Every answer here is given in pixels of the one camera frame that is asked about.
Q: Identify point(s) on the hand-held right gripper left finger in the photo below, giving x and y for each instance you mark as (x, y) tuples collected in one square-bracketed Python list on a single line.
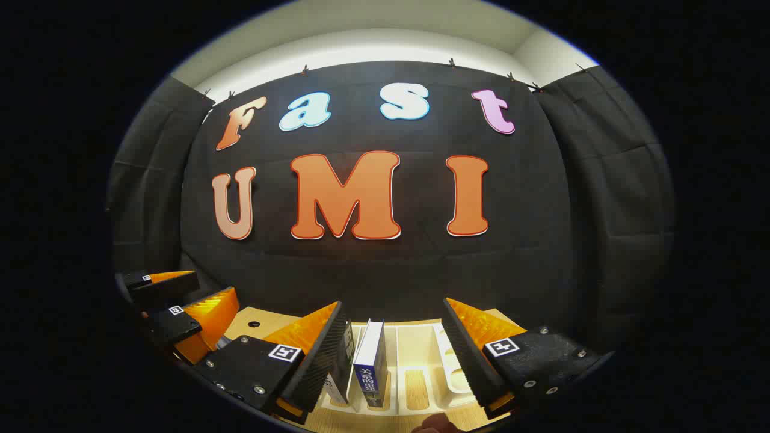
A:
[(322, 355)]

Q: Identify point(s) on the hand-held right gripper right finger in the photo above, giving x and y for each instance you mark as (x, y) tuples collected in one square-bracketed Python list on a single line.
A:
[(469, 355)]

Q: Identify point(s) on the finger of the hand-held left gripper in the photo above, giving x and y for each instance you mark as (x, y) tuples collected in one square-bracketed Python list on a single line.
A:
[(174, 328), (162, 290)]

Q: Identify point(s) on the dark cover book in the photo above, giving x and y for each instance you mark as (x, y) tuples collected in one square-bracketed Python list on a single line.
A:
[(344, 367)]

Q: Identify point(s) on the white bookshelf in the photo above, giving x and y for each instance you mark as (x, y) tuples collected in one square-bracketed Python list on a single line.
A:
[(421, 355)]

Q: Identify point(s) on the blue spine book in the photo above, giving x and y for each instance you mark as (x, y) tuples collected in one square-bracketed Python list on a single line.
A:
[(370, 373)]

